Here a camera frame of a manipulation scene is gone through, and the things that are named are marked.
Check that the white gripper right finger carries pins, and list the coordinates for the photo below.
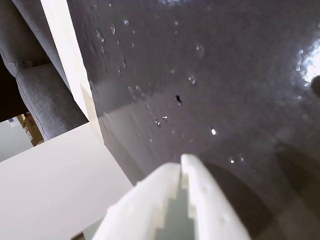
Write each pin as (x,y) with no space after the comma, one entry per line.
(210,205)

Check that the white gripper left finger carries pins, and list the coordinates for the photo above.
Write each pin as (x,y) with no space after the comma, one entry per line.
(140,212)

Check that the brown cardboard box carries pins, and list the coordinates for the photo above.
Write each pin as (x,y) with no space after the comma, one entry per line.
(33,130)

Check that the gray fabric chair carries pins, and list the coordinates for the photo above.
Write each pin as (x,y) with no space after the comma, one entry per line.
(42,95)

